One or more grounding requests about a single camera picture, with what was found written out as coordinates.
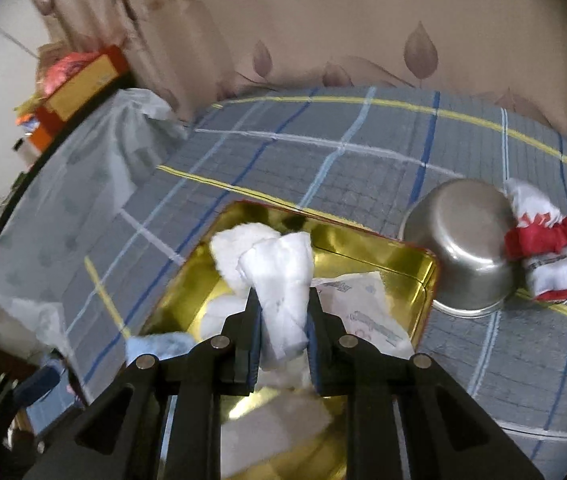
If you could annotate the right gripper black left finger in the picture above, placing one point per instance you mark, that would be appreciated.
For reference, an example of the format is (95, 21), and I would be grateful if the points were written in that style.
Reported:
(161, 418)

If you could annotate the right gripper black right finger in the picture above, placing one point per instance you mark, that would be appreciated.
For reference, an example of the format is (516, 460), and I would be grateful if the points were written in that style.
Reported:
(406, 419)

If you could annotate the light blue fuzzy towel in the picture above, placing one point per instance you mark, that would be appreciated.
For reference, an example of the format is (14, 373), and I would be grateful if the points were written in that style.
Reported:
(163, 346)

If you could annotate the printed white tissue pack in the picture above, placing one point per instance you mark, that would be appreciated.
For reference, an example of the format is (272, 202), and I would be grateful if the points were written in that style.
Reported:
(359, 300)

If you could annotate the white fluffy plush cloth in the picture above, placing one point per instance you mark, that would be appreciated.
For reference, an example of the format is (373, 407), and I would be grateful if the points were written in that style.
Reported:
(226, 248)

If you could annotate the small white cloth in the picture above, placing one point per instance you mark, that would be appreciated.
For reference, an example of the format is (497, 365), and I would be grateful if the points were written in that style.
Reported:
(281, 270)

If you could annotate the white foam block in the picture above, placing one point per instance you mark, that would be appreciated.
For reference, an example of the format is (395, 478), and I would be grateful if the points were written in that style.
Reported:
(277, 426)

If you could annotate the gold metal tray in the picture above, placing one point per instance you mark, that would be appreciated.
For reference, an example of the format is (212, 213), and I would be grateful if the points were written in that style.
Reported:
(409, 276)

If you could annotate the stainless steel bowl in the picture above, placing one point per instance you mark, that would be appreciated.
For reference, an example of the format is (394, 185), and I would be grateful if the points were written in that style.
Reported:
(463, 222)

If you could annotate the red white printed cloth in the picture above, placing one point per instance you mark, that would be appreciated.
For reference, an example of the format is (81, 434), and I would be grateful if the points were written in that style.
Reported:
(538, 241)

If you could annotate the translucent plastic cover sheet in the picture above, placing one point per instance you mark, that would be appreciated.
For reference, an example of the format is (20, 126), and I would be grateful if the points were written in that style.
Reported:
(67, 207)

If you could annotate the grey plaid bed sheet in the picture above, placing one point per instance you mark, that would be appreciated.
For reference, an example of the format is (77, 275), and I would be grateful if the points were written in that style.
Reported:
(362, 154)

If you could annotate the red yellow cardboard box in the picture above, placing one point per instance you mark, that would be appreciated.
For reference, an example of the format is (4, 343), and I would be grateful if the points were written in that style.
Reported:
(66, 90)

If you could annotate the beige leaf pattern curtain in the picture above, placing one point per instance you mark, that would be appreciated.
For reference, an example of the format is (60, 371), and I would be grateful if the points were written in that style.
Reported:
(512, 53)

